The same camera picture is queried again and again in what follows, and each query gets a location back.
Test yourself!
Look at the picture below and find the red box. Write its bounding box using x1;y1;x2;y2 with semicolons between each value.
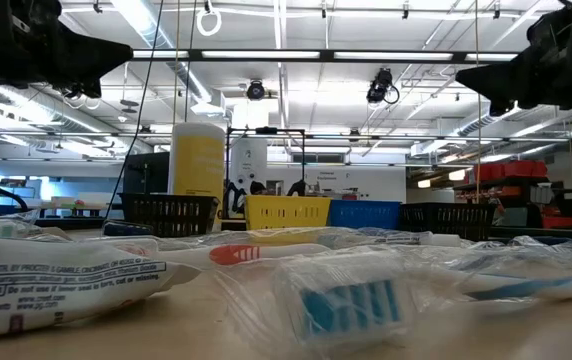
540;214;572;230

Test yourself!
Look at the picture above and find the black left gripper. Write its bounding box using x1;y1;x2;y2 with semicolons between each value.
0;0;134;99

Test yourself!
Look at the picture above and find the white item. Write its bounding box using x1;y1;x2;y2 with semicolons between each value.
35;225;112;242
248;228;340;247
418;233;463;248

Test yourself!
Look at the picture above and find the long black cable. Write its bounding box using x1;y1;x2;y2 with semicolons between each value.
104;0;166;221

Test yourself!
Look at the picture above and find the blue white toothbrush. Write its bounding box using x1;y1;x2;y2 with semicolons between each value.
215;249;572;351

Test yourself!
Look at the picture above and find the black overhead light bar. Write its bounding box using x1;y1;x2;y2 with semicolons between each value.
130;48;520;64

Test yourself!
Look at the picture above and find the black cabinet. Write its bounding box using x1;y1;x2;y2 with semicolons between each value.
122;152;171;196

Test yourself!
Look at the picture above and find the black slotted plastic basket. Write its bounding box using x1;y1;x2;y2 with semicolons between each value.
118;193;221;238
398;202;497;242

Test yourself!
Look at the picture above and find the yellow canister with white lid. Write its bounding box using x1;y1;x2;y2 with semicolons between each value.
168;122;226;231

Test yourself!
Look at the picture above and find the black aluminium table frame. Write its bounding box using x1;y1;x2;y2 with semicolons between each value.
0;215;572;242

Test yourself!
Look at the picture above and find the white column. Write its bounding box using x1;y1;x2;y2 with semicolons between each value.
229;137;269;197

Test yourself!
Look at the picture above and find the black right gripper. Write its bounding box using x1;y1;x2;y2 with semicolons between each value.
455;0;572;117

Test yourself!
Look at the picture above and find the tan hanging cord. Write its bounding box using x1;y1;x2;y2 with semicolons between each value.
474;0;482;204

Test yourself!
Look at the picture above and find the red white toothbrush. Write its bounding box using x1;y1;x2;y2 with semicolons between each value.
115;239;333;269

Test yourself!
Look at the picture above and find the dark storage shelf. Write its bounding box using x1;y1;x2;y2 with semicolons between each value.
453;172;572;231

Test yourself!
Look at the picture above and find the red storage bin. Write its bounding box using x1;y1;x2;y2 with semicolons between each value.
504;159;550;179
473;163;506;182

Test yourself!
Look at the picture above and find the blue slotted plastic basket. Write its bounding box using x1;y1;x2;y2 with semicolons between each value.
328;199;402;231

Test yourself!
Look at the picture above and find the black background frame stand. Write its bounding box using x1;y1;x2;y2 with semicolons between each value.
224;127;307;201

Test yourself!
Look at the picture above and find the yellow slotted plastic basket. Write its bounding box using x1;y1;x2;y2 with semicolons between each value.
244;194;332;231

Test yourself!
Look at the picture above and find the black ceiling camera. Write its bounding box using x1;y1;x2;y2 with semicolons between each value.
365;68;401;106
245;79;267;102

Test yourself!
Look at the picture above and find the white hanging ring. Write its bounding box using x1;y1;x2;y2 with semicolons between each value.
195;7;223;38

